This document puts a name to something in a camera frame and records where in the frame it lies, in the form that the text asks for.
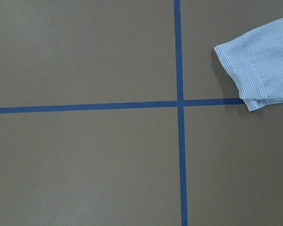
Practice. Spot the light blue striped shirt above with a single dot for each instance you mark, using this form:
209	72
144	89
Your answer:
254	61

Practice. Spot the brown paper table cover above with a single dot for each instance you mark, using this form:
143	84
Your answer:
119	113

